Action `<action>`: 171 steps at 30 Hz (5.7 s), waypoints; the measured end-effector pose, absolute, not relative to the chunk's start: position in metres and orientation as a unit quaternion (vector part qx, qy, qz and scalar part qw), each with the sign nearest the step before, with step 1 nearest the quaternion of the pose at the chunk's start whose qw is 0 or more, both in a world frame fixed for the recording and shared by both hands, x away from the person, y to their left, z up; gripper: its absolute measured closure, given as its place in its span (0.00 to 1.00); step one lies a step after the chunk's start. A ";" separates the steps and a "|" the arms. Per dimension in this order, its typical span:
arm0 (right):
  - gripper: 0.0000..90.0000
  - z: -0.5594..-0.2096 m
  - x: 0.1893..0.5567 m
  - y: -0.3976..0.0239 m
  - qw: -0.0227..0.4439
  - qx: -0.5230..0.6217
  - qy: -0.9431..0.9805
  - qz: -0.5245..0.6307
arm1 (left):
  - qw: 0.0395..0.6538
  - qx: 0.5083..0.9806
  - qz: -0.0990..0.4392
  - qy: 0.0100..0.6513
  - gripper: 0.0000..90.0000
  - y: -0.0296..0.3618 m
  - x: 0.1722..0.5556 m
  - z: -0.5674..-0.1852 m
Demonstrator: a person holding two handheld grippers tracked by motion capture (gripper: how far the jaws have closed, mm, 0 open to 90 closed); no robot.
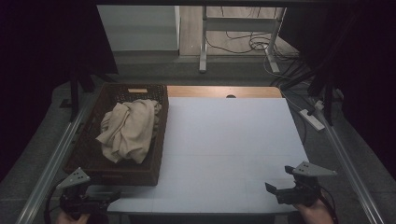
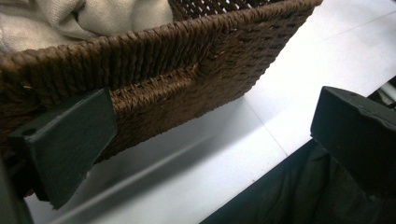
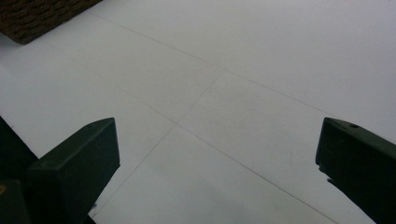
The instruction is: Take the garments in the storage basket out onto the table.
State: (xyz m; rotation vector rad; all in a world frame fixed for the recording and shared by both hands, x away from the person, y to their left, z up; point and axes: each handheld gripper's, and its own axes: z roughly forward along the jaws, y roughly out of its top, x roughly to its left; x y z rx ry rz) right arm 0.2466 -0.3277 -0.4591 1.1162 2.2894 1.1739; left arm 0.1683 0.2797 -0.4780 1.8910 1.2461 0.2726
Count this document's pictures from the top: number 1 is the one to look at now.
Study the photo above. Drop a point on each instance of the white table mat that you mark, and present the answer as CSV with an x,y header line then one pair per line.
x,y
230,140

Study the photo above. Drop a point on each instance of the white power strip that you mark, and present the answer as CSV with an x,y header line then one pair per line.
x,y
312,119

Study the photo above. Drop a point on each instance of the brown wicker basket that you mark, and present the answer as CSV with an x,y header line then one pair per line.
x,y
90,155

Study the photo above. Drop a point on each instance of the beige cloth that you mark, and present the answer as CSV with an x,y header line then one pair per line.
x,y
130,130

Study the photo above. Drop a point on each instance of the aluminium rail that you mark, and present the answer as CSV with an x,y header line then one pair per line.
x,y
53,161
345,168

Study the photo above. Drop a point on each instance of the white cabinet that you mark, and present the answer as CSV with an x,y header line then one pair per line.
x,y
140,28

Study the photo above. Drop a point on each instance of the person's left hand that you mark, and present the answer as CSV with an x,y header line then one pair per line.
x,y
71,219

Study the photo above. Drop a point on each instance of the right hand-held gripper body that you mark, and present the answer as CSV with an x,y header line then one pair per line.
x,y
303,186

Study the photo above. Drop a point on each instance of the person's right hand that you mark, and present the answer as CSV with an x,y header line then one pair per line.
x,y
313,214

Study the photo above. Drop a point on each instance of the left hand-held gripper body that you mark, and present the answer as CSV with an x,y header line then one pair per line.
x,y
74,193

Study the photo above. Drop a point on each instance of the white metal desk frame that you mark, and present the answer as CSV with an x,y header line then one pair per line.
x,y
204,40

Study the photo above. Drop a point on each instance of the black stand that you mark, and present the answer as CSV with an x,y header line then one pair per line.
x,y
74,93
327,99

